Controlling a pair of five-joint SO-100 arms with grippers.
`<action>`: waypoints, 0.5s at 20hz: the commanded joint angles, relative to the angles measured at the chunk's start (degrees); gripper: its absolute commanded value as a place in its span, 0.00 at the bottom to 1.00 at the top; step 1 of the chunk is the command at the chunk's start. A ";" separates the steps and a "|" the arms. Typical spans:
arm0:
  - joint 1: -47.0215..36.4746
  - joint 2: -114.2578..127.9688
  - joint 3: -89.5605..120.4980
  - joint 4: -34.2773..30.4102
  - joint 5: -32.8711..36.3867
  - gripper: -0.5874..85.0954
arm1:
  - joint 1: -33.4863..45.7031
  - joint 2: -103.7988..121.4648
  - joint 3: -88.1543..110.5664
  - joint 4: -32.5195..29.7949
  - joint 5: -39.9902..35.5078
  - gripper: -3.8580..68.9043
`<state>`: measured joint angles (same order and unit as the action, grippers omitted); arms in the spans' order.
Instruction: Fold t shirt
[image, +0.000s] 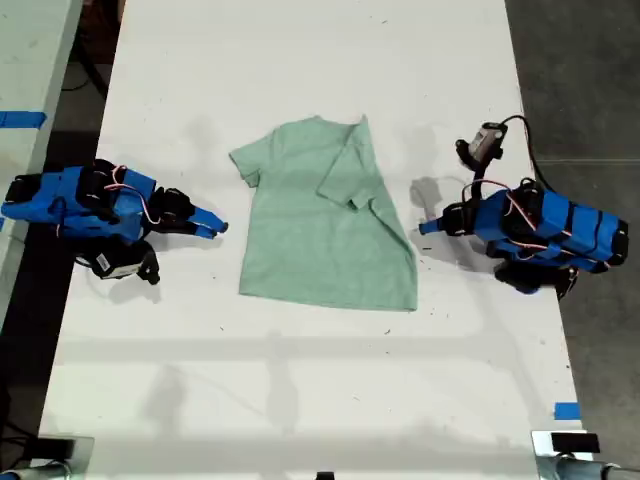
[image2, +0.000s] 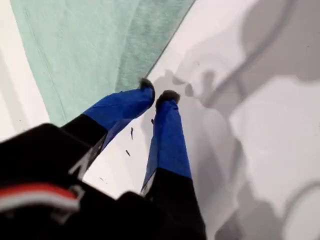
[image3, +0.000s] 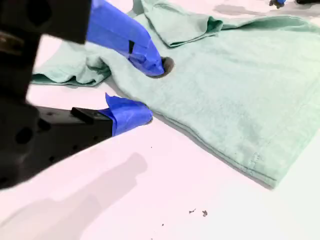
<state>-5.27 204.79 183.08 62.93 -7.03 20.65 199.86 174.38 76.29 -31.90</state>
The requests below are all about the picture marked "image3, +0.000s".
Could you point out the pale green T-shirt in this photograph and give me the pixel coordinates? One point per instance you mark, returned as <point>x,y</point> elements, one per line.
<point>225,95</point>

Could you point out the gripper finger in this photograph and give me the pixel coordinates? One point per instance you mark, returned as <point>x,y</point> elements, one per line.
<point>125,117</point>
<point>278,2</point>
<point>130,32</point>

